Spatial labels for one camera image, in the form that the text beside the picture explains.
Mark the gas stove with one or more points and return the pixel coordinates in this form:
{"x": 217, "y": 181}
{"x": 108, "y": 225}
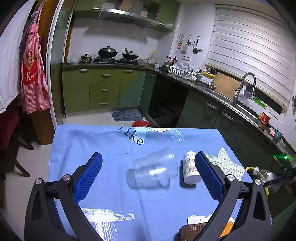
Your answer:
{"x": 115, "y": 61}

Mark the teal mug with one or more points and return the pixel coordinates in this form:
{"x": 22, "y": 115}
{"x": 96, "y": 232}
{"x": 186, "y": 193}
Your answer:
{"x": 277, "y": 135}

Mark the steel range hood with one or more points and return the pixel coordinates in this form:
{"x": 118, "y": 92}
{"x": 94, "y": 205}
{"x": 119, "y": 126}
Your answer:
{"x": 125, "y": 17}

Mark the clear plastic cup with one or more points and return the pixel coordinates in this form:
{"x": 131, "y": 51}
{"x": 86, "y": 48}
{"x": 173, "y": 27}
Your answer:
{"x": 153, "y": 171}

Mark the white hanging cloth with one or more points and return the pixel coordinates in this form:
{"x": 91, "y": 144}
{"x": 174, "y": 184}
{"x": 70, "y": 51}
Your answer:
{"x": 10, "y": 55}

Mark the brown plastic basket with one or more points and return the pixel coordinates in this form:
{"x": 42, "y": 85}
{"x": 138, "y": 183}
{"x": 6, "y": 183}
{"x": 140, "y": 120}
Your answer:
{"x": 189, "y": 232}

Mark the small steel pot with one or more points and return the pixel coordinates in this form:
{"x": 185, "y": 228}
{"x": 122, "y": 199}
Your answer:
{"x": 86, "y": 58}

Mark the white window blind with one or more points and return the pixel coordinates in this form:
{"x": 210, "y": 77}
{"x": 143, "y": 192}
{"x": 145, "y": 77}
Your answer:
{"x": 246, "y": 40}

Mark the white pill bottle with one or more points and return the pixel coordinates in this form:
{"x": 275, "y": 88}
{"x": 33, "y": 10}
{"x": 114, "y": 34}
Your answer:
{"x": 191, "y": 175}

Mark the green lower cabinets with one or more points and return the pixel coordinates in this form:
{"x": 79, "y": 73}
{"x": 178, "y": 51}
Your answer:
{"x": 91, "y": 93}

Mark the blue star tablecloth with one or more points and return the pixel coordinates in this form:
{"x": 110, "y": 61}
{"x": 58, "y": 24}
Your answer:
{"x": 139, "y": 193}

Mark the clear plastic water bottle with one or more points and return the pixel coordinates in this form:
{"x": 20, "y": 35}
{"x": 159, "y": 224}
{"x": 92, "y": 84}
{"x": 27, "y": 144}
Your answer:
{"x": 265, "y": 176}

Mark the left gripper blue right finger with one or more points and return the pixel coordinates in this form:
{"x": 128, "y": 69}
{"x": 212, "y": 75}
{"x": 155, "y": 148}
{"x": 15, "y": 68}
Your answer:
{"x": 253, "y": 221}

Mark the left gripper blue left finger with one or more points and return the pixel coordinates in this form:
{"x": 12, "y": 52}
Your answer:
{"x": 42, "y": 220}

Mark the red stool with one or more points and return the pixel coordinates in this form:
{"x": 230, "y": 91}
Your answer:
{"x": 141, "y": 123}

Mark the wooden cutting board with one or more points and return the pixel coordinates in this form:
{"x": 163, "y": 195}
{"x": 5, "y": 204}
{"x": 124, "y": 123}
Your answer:
{"x": 225, "y": 85}

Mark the red checked apron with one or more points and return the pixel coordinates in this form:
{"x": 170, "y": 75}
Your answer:
{"x": 34, "y": 87}

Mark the black frying pan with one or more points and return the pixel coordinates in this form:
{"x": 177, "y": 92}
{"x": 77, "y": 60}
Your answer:
{"x": 129, "y": 55}

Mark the blue floor mat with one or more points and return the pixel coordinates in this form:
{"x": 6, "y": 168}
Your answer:
{"x": 127, "y": 115}

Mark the black wok with lid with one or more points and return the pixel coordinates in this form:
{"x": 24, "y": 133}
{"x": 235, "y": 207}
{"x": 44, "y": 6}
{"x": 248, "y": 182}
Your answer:
{"x": 107, "y": 52}

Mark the white dish rack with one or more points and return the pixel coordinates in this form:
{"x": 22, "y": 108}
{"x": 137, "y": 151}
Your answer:
{"x": 180, "y": 70}

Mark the red box on counter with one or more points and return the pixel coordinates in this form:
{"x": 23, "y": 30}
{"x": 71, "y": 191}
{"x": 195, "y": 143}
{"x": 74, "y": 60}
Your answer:
{"x": 264, "y": 118}

